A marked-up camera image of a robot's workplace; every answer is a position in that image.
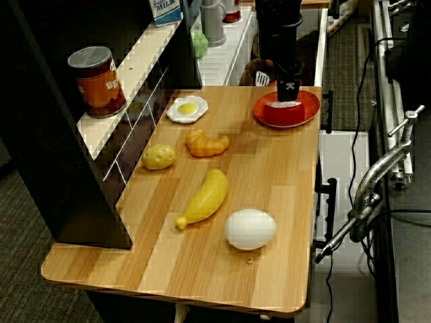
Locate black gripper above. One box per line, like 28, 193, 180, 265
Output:
257, 15, 304, 102

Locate red and white toy sushi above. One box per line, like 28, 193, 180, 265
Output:
263, 100, 305, 123

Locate red round plate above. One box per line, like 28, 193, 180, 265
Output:
253, 89, 321, 129

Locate brown cloth in sink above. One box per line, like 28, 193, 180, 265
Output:
239, 29, 319, 87

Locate tomato print can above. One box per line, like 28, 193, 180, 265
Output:
222, 0, 242, 24

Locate orange toy croissant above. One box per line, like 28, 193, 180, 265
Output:
185, 129, 231, 158

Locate green toy grapes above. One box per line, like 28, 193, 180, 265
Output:
189, 29, 210, 60

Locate toy fried egg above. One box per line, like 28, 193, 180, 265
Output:
166, 95, 209, 124

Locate metal C clamp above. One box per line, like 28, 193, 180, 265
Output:
314, 104, 426, 264

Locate yellow toy banana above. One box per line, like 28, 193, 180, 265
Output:
173, 168, 229, 231

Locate blue white milk carton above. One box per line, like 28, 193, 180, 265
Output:
147, 0, 185, 28

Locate white toy egg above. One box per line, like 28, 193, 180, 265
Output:
224, 208, 277, 251

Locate yellow toy potato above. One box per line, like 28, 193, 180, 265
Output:
141, 143, 177, 171

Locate light wooden shelf board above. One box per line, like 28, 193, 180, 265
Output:
76, 9, 185, 161

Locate orange bean can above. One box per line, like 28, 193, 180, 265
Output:
67, 46, 128, 120

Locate white spatula with blue handle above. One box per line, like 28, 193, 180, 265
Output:
254, 70, 271, 87

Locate black oven door handle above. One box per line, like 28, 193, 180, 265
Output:
319, 89, 335, 135
313, 178, 338, 250

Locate black cable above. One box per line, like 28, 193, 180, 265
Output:
347, 36, 407, 211
323, 208, 431, 323

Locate aluminium frame rail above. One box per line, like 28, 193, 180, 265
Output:
369, 0, 416, 188

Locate narrow black shelf post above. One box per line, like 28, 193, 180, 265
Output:
177, 0, 203, 90

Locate wide black shelf post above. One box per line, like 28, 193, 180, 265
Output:
9, 0, 135, 250

